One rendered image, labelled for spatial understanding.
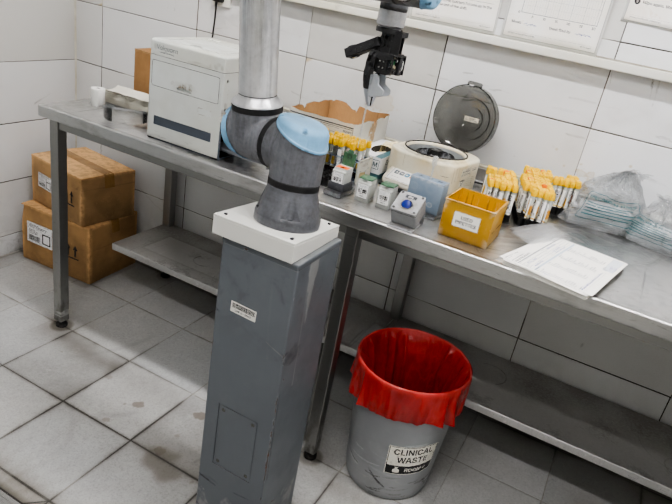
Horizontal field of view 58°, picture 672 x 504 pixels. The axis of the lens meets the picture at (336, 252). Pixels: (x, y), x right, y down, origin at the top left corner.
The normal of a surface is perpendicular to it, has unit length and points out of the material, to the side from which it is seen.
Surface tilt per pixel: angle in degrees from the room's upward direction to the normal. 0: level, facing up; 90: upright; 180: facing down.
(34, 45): 90
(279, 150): 86
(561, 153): 90
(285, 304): 90
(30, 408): 0
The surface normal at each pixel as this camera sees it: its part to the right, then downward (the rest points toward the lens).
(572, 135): -0.46, 0.29
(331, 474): 0.17, -0.90
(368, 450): -0.65, 0.28
